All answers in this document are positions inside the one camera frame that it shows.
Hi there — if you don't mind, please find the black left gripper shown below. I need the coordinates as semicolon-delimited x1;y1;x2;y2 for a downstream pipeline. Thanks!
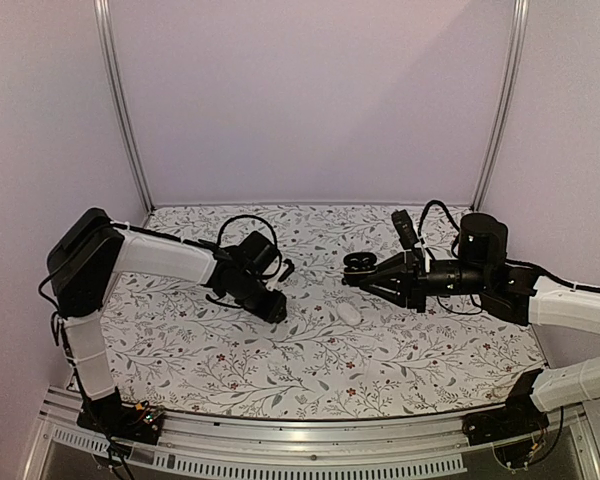
233;273;288;325

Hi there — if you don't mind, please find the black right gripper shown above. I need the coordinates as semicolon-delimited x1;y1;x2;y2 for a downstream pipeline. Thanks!
360;249;490;313

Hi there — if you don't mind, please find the black earbuds charging case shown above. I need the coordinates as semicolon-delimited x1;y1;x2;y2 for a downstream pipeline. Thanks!
342;252;377;287

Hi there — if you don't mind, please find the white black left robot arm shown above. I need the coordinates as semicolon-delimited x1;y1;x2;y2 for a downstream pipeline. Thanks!
39;208;293;434

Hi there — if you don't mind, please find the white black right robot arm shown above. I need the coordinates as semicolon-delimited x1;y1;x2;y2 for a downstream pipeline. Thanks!
343;210;600;436

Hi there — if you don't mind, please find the white earbuds charging case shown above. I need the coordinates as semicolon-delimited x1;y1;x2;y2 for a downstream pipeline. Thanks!
336;303;362;326

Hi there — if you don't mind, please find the floral patterned table mat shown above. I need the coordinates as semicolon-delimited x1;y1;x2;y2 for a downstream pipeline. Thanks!
101;205;545;420

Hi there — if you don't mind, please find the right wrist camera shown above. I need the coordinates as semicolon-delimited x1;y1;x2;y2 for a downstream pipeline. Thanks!
391;210;429;271

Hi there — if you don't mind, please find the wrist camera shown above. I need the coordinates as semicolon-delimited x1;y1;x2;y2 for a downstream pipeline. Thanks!
266;259;295;291
391;210;429;271

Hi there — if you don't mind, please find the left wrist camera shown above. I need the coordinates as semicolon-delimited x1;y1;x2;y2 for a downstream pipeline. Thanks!
266;259;295;291

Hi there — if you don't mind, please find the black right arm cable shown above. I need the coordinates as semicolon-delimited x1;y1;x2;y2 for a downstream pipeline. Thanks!
419;199;464;256

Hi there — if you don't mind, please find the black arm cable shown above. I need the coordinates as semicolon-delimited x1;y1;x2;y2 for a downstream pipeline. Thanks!
215;214;281;261
419;199;464;256

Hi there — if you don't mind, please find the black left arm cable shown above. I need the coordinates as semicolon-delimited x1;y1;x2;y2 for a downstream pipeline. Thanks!
215;214;281;261

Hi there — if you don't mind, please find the front aluminium frame rail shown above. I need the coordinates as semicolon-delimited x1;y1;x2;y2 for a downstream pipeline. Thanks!
22;387;600;479

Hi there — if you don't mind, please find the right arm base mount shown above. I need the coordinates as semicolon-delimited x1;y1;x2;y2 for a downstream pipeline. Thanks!
462;369;549;446

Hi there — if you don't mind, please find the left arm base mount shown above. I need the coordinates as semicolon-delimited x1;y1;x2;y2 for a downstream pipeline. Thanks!
77;390;165;445

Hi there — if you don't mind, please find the right aluminium corner post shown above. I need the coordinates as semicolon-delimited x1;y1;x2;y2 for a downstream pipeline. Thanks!
470;0;530;211

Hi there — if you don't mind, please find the aluminium corner post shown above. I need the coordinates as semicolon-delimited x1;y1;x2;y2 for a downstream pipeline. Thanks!
93;0;155;214
470;0;530;211

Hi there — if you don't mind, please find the left aluminium corner post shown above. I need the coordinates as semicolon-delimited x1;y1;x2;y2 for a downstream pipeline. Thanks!
93;0;155;214

